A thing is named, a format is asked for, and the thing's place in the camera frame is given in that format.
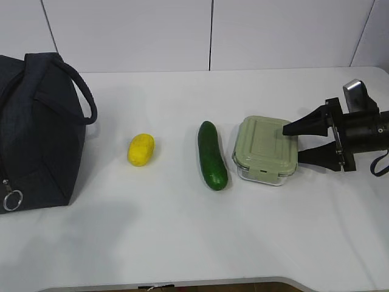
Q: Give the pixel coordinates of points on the yellow lemon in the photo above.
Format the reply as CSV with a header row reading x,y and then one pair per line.
x,y
141,149

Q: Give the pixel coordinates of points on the glass container with green lid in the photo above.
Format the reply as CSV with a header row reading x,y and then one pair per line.
x,y
262,153

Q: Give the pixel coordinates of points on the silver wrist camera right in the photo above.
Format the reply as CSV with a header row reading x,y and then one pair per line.
x,y
355,95

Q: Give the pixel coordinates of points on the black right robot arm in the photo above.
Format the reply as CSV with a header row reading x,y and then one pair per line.
x,y
384,129

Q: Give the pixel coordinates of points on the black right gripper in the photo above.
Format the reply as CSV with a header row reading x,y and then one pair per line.
x,y
358,131

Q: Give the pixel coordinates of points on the green cucumber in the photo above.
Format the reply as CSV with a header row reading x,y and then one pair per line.
x,y
212,165

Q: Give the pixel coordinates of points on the dark blue lunch bag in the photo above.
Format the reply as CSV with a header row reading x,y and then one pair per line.
x,y
45,109

